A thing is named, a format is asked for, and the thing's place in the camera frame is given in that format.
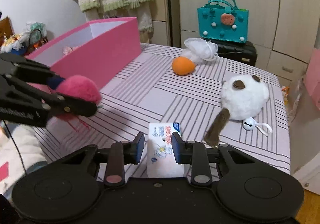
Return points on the white plush toy brown ears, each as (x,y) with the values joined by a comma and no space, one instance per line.
(242,97)

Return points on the pink paper bag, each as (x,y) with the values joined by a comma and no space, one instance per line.
(312,77)

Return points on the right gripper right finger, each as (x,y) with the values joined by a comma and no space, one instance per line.
(195,154)

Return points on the floral pink fabric scrunchie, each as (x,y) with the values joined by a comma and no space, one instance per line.
(67,50)

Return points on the magenta fluffy pom ball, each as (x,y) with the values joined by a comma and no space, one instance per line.
(80,87)

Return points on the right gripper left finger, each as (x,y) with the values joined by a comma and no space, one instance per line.
(119,155)

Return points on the white mesh bath pouf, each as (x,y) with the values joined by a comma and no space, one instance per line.
(199,50)

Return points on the black suitcase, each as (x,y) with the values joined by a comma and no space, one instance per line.
(241,52)

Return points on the blue wet wipes pack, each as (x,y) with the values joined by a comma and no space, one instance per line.
(161,161)

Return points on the brown wooden cabinet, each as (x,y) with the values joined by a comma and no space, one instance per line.
(5,29)

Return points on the beige wardrobe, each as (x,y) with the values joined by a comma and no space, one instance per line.
(283,32)

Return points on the orange soft ball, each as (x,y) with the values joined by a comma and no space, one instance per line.
(182,66)

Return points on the teal felt handbag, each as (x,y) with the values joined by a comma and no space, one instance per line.
(223,20)

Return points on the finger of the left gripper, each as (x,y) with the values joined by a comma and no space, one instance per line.
(56,104)
(50,78)

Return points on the pink cardboard box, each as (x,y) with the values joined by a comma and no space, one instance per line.
(105,47)

